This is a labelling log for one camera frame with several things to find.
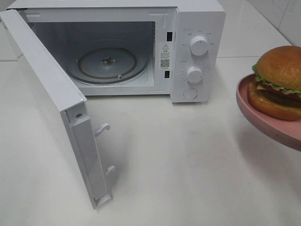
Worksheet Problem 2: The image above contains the glass microwave turntable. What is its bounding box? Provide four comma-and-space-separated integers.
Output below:
65, 39, 153, 85

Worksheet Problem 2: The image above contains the white microwave oven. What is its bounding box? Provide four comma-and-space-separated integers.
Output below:
5, 0, 226, 103

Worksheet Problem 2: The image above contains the burger with lettuce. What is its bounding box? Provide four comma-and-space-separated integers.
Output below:
247, 46, 301, 121

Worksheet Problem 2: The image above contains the pink round plate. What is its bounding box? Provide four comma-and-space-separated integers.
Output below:
236, 73, 301, 151

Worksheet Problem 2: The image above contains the white upper microwave knob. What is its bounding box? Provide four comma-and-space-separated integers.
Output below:
189, 34, 209, 56

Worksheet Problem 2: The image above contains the white microwave door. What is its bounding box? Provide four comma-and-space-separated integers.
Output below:
0, 9, 115, 209

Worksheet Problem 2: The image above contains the white timer knob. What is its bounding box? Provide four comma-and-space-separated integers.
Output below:
186, 66, 203, 84

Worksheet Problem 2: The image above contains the white round door button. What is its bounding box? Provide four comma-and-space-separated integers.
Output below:
183, 88, 198, 100

